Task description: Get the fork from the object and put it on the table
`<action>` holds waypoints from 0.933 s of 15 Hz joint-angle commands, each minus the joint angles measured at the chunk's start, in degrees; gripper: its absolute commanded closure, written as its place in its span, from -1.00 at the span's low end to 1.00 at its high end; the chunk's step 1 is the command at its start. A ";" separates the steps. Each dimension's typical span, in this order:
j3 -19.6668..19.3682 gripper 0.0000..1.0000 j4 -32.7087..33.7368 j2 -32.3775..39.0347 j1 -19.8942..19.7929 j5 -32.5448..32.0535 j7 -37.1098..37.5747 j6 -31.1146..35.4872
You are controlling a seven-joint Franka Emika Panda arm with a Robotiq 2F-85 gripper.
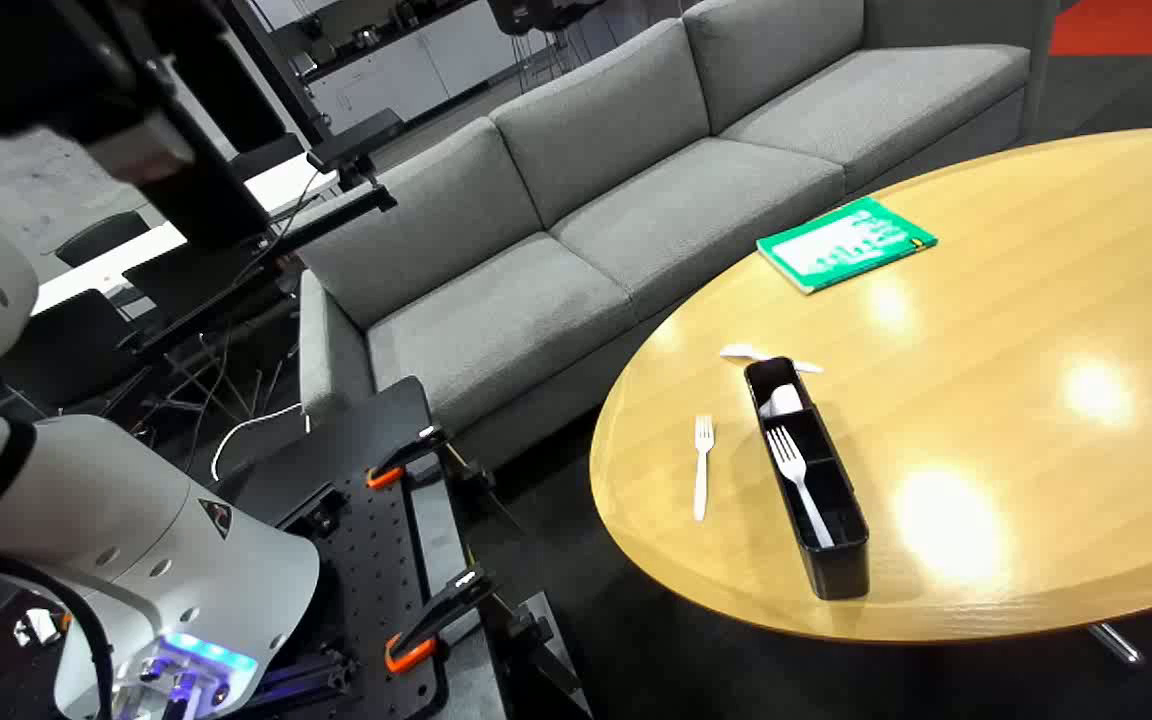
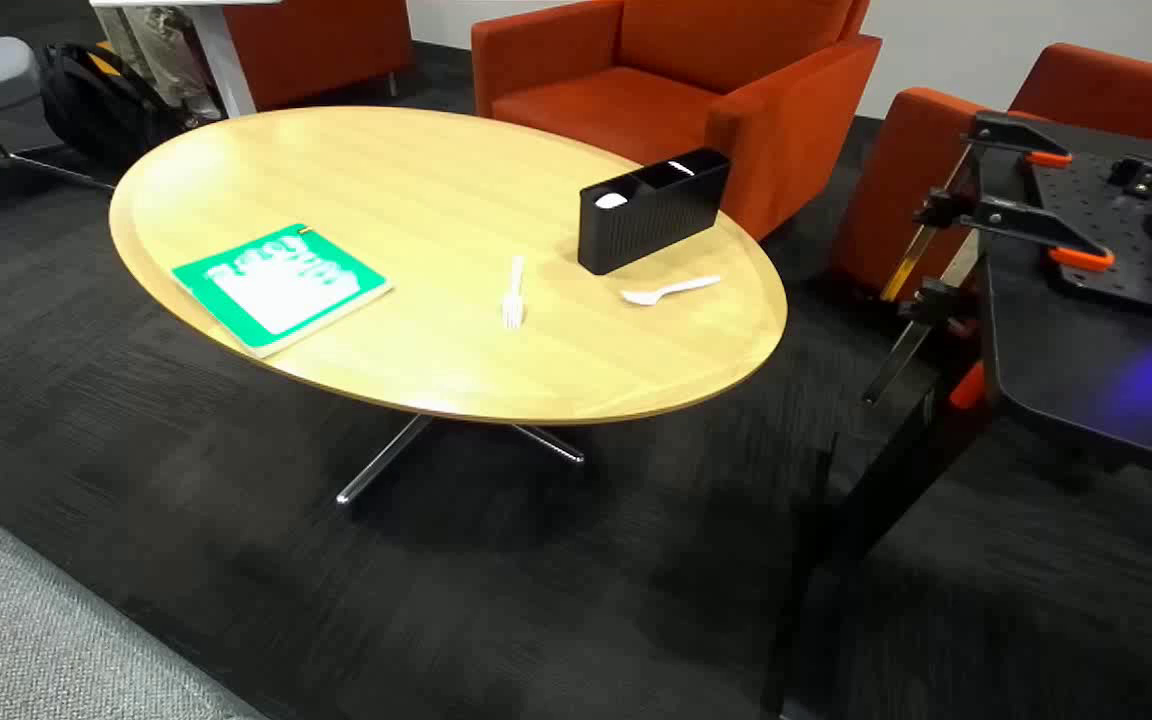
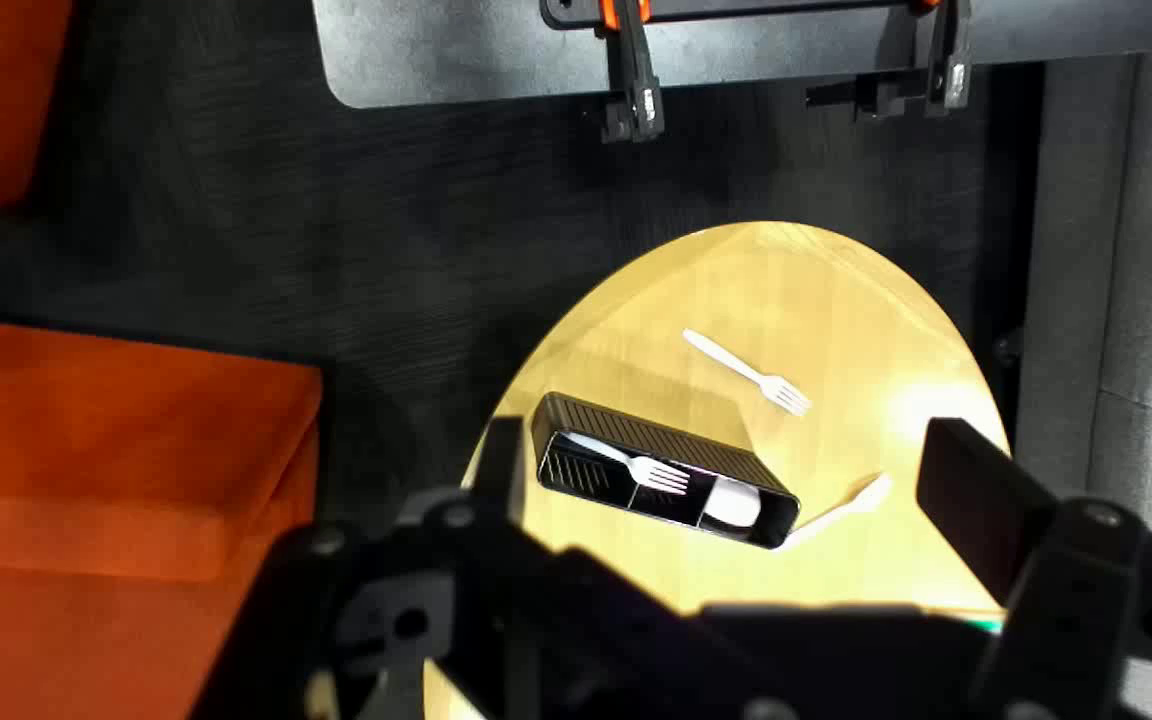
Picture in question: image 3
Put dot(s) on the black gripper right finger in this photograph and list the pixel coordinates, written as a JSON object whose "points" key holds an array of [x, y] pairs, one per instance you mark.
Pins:
{"points": [[978, 495]]}

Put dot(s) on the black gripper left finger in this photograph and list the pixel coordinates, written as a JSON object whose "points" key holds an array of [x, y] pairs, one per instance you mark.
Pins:
{"points": [[499, 467]]}

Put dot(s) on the black cutlery caddy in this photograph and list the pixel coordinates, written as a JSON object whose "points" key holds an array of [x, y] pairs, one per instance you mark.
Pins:
{"points": [[641, 424]]}

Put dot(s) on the white plastic spoon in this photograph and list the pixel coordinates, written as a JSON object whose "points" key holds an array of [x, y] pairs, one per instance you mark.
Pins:
{"points": [[733, 507]]}

